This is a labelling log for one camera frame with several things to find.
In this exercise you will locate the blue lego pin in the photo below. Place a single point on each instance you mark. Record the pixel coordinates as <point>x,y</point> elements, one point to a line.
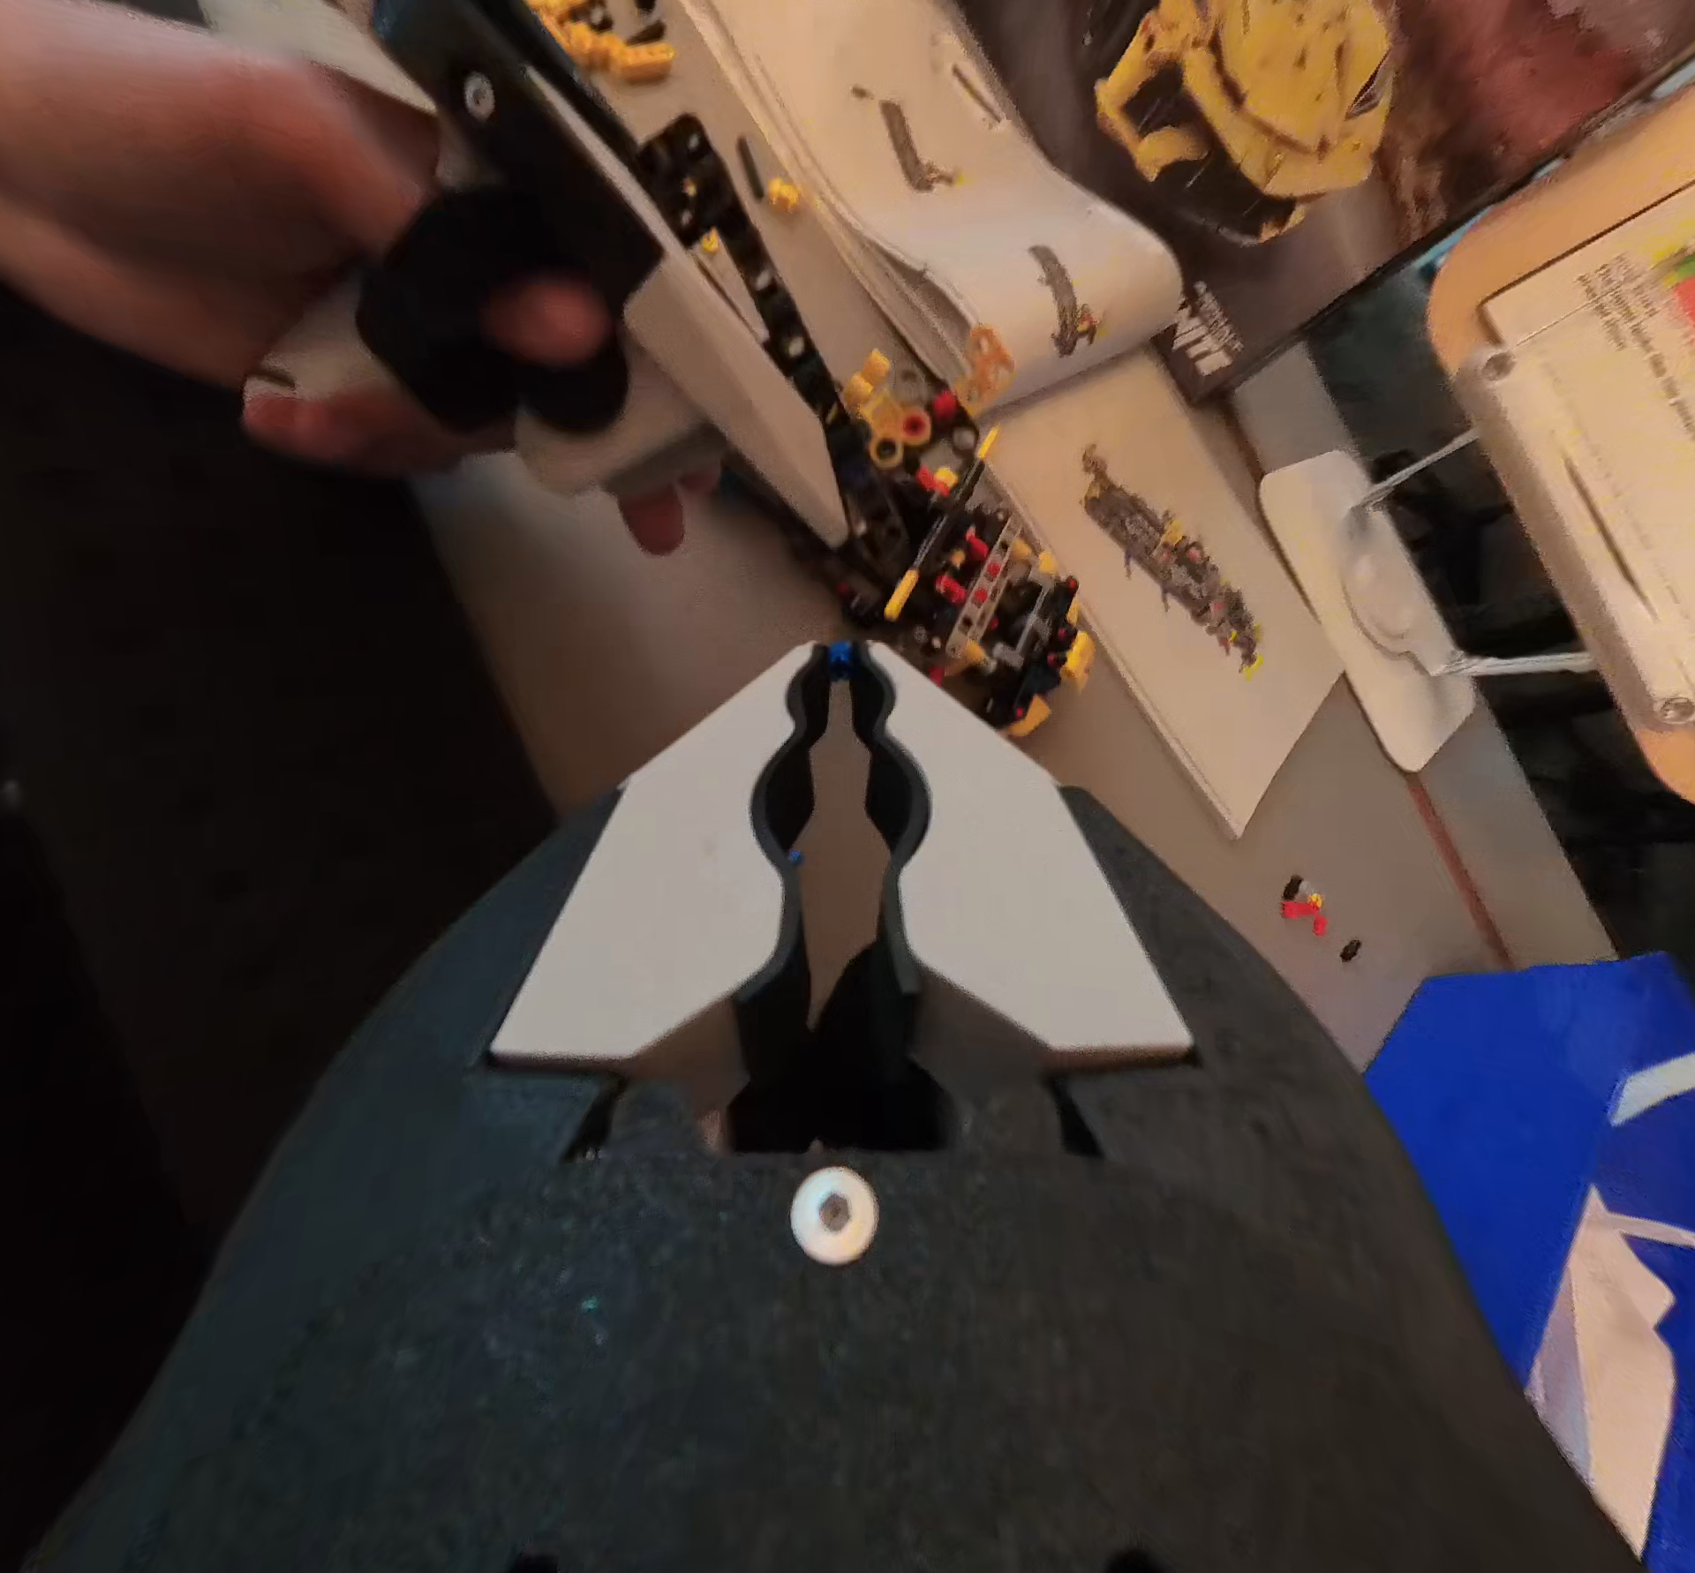
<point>842,659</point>

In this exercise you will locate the white paper sheet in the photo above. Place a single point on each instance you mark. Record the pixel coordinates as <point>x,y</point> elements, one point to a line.
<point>1616,1361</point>

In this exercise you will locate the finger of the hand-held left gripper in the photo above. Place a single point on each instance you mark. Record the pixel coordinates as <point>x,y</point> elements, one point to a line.
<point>742,407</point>

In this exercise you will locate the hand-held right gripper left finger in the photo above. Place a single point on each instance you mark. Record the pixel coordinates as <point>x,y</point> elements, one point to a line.
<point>662,911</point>

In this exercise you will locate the black lego beam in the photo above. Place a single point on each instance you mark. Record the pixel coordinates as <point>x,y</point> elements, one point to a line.
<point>749,168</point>

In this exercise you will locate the black lego frame assembly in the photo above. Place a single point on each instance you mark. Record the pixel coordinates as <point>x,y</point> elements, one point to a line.
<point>689,175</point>

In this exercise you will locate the open instruction booklet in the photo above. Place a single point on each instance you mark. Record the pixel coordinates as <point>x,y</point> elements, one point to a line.
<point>902,143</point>

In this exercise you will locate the printed instruction sheet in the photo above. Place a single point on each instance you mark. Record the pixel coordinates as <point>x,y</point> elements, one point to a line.
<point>1603,407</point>

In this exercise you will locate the lego set box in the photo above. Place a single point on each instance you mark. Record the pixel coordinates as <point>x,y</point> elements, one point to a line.
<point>1324,36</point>

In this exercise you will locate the pile of yellow lego pieces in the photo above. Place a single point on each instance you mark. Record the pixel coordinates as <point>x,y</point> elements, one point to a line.
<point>597,30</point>

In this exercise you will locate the blue plastic bin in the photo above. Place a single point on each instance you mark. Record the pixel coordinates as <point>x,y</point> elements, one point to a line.
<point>1483,1136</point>

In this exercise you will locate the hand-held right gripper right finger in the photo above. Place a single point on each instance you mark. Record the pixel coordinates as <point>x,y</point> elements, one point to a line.
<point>1019,911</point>

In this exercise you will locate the person's left hand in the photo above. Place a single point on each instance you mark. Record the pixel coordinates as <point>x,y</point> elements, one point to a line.
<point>158,168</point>

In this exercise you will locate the scatter of small lego pins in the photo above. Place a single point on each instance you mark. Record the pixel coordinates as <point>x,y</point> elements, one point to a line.
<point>1304,908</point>

